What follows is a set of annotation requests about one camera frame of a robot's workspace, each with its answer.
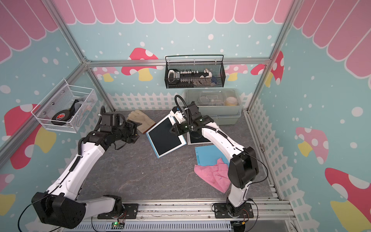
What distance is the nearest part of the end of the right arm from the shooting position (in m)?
0.60

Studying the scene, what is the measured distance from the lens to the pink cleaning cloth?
2.70 ft

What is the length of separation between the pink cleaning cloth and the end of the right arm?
1.03ft
